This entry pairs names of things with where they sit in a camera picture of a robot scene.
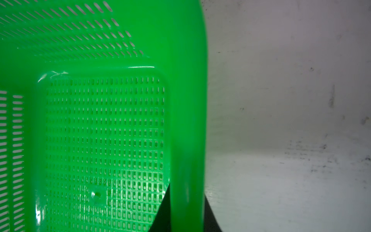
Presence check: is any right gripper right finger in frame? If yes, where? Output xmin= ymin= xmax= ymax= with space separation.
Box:
xmin=204 ymin=196 xmax=222 ymax=232

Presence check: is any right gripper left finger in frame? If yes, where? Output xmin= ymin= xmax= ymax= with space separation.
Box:
xmin=149 ymin=185 xmax=171 ymax=232

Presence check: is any green plastic basket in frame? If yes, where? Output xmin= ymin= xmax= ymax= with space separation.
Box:
xmin=1 ymin=1 xmax=207 ymax=232

